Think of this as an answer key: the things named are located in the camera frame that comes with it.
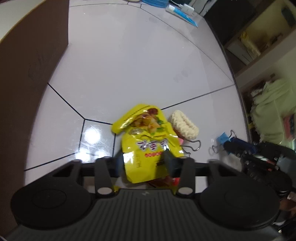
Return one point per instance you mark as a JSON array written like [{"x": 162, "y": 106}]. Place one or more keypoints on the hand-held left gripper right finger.
[{"x": 170, "y": 162}]

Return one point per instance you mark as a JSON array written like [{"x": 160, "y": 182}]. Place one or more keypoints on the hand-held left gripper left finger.
[{"x": 103, "y": 169}]

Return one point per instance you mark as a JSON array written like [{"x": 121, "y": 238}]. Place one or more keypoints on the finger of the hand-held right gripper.
[
  {"x": 240, "y": 144},
  {"x": 256, "y": 160}
]

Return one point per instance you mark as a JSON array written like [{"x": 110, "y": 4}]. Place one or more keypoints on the blue binder clip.
[{"x": 223, "y": 138}]

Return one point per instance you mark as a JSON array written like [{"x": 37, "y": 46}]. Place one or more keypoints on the red candy packet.
[{"x": 161, "y": 182}]

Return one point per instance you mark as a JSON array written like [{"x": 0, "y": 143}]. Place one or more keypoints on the pink binder clip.
[{"x": 181, "y": 140}]

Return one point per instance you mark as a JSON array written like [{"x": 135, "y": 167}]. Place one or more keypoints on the yellow snack pouch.
[{"x": 148, "y": 148}]

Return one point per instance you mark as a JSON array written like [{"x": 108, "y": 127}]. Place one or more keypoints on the cream knitted scrunchie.
[{"x": 185, "y": 125}]

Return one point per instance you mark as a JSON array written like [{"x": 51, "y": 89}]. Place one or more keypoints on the pale green blanket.
[{"x": 272, "y": 111}]

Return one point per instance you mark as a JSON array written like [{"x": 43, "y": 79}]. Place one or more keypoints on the light wooden shelf unit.
[{"x": 266, "y": 55}]

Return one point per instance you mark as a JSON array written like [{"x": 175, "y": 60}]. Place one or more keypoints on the blue toothpaste tube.
[{"x": 182, "y": 16}]

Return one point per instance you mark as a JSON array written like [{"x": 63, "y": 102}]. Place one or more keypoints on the white charger plug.
[{"x": 187, "y": 8}]

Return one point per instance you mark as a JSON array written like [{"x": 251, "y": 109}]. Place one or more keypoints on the blue thermos jug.
[{"x": 155, "y": 2}]

